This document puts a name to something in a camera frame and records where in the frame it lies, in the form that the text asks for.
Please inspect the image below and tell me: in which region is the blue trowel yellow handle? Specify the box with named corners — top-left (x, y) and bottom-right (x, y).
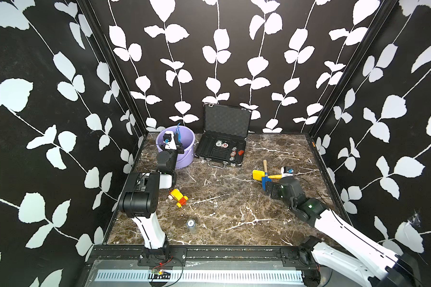
top-left (262, 160), bottom-right (271, 191)

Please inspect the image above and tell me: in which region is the black poker chip case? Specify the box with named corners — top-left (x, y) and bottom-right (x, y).
top-left (195, 104), bottom-right (251, 167)

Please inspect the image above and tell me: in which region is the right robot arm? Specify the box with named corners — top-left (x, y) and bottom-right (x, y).
top-left (262, 177), bottom-right (422, 287)

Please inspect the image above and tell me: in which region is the purple plastic bucket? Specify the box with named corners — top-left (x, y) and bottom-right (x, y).
top-left (156, 126), bottom-right (195, 169)

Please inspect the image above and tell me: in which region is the blue rake yellow handle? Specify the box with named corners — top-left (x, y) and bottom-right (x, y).
top-left (174, 124), bottom-right (181, 145)

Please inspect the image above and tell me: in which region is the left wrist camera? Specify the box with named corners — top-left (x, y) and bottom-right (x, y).
top-left (162, 131), bottom-right (177, 150)

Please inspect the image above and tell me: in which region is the white ventilation strip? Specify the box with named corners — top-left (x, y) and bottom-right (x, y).
top-left (94, 270), bottom-right (304, 285)

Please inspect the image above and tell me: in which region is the black mounting rail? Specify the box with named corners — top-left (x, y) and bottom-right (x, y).
top-left (87, 245), bottom-right (319, 270)

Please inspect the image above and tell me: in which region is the yellow red toy car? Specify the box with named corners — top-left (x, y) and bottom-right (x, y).
top-left (168, 188), bottom-right (189, 208)

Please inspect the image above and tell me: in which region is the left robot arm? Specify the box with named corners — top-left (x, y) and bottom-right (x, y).
top-left (119, 132), bottom-right (182, 258)

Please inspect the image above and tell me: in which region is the yellow tool wooden tip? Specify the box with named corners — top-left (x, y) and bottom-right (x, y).
top-left (252, 169), bottom-right (294, 182)

